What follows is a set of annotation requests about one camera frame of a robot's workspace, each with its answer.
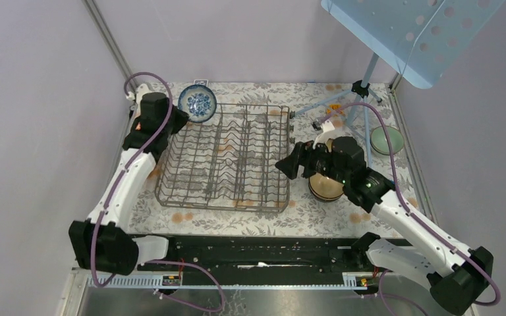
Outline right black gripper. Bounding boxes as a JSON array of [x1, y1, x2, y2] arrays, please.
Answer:
[[274, 136, 349, 185]]

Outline brown floral bowl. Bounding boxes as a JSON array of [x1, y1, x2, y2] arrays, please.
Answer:
[[308, 173, 344, 202]]

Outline white blue floral bowl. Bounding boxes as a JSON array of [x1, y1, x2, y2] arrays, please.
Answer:
[[177, 84, 217, 123]]

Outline grey wire dish rack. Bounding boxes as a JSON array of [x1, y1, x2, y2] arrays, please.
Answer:
[[154, 103, 293, 213]]

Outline pale green bowl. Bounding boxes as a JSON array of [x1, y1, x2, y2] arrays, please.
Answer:
[[370, 126, 405, 155]]

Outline black patterned bowl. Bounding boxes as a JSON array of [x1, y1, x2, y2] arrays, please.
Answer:
[[325, 139, 333, 152]]

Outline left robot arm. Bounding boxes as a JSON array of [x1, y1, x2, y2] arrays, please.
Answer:
[[69, 92, 188, 275]]

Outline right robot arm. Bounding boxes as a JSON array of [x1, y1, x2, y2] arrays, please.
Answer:
[[275, 136, 501, 315]]

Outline playing card box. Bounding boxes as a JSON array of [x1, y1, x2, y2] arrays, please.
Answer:
[[194, 80, 209, 86]]

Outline orange butterfly toy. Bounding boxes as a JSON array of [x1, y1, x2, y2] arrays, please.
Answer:
[[326, 103, 343, 117]]

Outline blue music stand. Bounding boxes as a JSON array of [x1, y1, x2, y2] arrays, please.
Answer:
[[290, 0, 506, 167]]

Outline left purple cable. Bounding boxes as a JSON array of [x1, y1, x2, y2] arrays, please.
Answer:
[[90, 72, 175, 289]]

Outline purple cable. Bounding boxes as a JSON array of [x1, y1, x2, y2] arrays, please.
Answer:
[[316, 101, 502, 307], [90, 72, 175, 289]]

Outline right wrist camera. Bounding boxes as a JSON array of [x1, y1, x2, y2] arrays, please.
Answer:
[[313, 120, 336, 149]]

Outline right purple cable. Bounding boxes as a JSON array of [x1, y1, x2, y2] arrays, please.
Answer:
[[316, 101, 502, 307]]

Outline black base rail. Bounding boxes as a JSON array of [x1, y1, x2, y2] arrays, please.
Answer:
[[137, 235, 375, 286]]

